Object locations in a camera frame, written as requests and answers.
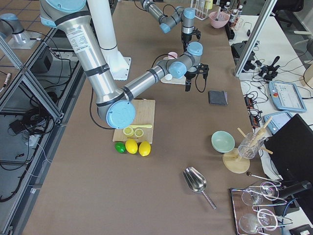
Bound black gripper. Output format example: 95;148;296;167
184;67;198;92
181;32;192;46

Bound cream yellow cup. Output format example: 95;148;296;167
164;74;173;81

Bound pink cup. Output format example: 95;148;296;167
167;51;178;60

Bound third grey robot base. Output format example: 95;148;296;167
0;13;35;49

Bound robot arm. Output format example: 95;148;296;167
140;0;195;51
40;0;203;129

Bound cream rabbit tray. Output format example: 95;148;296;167
161;76;186;85

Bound mirror tray with glasses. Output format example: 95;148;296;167
229;186;293;235

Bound grey folded cloth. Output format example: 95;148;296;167
208;90;228;106

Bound steel tube in bowl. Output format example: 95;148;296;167
215;7;221;21

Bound yellow cup on rack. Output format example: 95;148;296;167
204;0;213;10

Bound pink bowl with ice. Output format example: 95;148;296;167
209;11;230;28

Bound bamboo cutting board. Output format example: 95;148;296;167
112;99;156;144

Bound mint green bowl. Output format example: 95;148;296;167
211;131;235;153

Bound yellow plastic knife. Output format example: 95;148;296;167
129;124;153;129

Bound lemon half upper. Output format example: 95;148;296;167
123;127;134;137

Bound whole yellow lemon lower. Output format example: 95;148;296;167
138;141;151;157

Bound whole yellow lemon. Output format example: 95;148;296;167
138;141;151;157
125;139;138;154

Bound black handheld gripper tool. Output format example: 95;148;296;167
259;56;280;81

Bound whole yellow lemon upper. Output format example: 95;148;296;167
125;139;138;154

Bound glass mug on stand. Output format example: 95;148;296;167
238;133;265;160

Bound green lime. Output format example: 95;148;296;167
114;142;126;153

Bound blue teach pendant near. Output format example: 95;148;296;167
263;111;292;134

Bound blue teach pendant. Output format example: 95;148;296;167
263;111;292;134
268;81;307;113

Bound blue teach pendant far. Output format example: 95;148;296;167
268;81;307;113

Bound steel scoop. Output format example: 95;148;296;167
183;166;217;210

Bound black monitor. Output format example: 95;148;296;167
265;114;313;182

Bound wine glass upper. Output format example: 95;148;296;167
260;181;279;201

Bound wine glass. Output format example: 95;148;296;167
257;209;278;231
260;181;279;201

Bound wine glass lower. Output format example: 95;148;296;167
257;209;278;231

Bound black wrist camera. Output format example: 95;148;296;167
192;28;201;41
198;63;209;80

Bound white wire cup rack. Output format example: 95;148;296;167
190;0;209;21

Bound aluminium frame post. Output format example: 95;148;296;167
234;0;277;78

